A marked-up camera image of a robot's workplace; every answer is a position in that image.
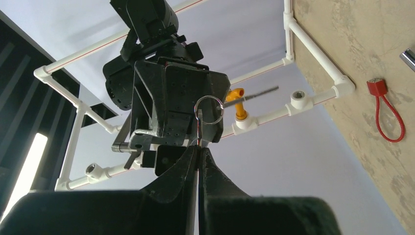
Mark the white PVC pipe frame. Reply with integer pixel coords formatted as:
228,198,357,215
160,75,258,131
34,0,355,190

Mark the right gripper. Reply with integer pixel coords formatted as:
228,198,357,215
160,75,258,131
112,58,230,170

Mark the key ring with keys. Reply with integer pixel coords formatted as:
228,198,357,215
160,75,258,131
193,85,280,150

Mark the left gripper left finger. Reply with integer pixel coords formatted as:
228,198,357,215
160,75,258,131
0,146,198,235

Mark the red cable lock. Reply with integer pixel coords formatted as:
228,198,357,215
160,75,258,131
366,78,406,143

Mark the orange faucet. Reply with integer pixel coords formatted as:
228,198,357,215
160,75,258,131
226,88,248,120

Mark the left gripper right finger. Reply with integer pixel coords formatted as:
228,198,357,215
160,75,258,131
198,148,342,235

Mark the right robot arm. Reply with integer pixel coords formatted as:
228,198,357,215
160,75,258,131
103,0,231,176

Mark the green cable lock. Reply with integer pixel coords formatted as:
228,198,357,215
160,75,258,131
399,48,415,72

